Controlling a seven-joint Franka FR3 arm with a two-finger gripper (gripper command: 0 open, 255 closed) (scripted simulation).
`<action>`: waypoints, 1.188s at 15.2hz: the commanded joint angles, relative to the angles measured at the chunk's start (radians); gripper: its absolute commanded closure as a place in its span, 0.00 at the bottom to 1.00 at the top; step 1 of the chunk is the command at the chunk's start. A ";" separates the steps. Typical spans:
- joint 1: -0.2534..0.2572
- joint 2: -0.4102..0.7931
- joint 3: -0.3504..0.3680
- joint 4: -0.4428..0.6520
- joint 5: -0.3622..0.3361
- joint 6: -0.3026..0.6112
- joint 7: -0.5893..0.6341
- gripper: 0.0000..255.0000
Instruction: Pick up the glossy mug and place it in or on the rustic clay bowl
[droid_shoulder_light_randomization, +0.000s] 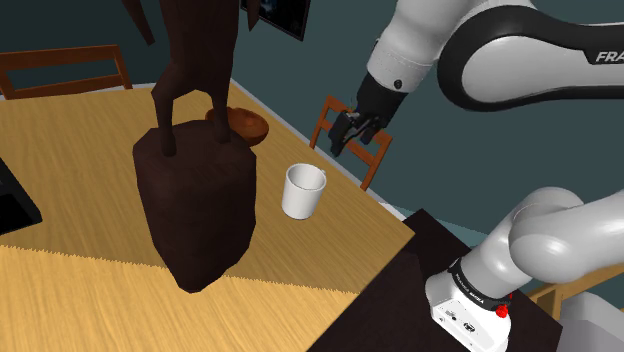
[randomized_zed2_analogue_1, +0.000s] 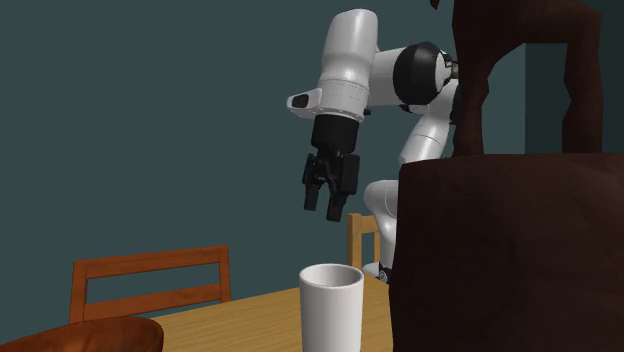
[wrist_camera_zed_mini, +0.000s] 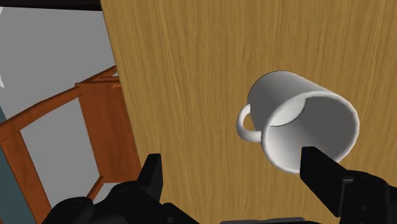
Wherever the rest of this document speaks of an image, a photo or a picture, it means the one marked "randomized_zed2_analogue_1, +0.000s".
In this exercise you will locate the white cup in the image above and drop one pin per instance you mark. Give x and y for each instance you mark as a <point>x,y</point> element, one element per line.
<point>331,312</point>

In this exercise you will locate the light wooden chair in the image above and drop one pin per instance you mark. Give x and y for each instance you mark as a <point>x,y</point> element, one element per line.
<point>355,239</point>

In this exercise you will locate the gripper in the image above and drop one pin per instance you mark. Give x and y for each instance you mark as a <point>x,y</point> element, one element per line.
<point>335,134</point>

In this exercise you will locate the light wooden table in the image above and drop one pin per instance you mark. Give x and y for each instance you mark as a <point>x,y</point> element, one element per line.
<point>244,322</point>

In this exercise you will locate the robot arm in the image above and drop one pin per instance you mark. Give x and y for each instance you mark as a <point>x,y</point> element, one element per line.
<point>347,63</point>

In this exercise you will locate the dark brown sculpture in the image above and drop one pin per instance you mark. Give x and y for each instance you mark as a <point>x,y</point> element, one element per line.
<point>507,253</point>

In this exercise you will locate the brown round bowl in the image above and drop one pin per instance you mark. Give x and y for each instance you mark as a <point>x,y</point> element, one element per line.
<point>97,336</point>

